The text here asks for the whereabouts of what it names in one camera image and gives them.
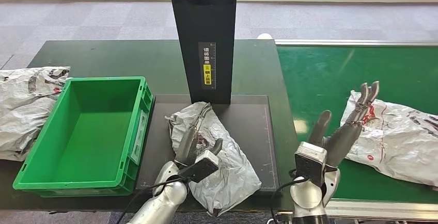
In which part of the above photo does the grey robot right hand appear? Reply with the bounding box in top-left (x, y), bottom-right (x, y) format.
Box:
top-left (308, 81), bottom-right (380, 168)

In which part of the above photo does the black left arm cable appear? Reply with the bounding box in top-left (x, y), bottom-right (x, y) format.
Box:
top-left (116, 177), bottom-right (185, 224)

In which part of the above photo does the grey parcel bag black print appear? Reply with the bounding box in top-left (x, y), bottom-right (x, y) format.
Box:
top-left (0, 66), bottom-right (71, 162)

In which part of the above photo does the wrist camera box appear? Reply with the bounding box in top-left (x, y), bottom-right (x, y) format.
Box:
top-left (294, 141), bottom-right (327, 186)
top-left (178, 150), bottom-right (220, 183)

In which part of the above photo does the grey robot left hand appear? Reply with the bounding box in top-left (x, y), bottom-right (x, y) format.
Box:
top-left (174, 104), bottom-right (224, 167)

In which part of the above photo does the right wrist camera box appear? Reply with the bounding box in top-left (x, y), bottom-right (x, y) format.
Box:
top-left (294, 141), bottom-right (327, 186)

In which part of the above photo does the green plastic crate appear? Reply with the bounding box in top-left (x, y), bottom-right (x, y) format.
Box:
top-left (12, 76), bottom-right (154, 198)

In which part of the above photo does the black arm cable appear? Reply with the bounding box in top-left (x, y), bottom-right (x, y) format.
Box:
top-left (116, 177), bottom-right (185, 224)
top-left (270, 177), bottom-right (309, 224)

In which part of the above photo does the silver conveyor frame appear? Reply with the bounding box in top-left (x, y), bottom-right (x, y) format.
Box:
top-left (274, 39), bottom-right (438, 224)

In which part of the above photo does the dark green table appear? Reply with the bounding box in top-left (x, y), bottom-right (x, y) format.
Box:
top-left (0, 39), bottom-right (302, 213)

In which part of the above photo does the black inbound scanner machine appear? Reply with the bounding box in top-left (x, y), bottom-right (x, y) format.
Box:
top-left (135, 0), bottom-right (281, 196)

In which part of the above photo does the small grey parcel dark-red print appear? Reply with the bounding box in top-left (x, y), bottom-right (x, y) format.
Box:
top-left (166, 102), bottom-right (262, 217)

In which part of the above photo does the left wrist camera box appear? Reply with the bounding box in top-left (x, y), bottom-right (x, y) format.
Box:
top-left (178, 150), bottom-right (220, 183)

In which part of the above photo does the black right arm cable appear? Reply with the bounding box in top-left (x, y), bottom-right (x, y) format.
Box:
top-left (270, 177), bottom-right (309, 224)

